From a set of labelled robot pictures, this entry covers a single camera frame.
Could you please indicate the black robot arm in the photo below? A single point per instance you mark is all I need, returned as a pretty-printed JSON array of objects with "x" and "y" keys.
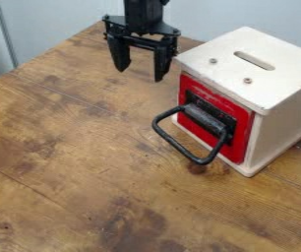
[{"x": 142, "y": 29}]

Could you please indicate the red wooden drawer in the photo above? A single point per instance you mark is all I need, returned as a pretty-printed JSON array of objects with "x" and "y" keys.
[{"x": 213, "y": 118}]

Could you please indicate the white wooden drawer cabinet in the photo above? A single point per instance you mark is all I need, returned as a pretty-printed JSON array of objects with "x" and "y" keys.
[{"x": 247, "y": 73}]

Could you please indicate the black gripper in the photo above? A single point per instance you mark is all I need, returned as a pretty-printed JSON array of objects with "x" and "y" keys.
[{"x": 142, "y": 27}]

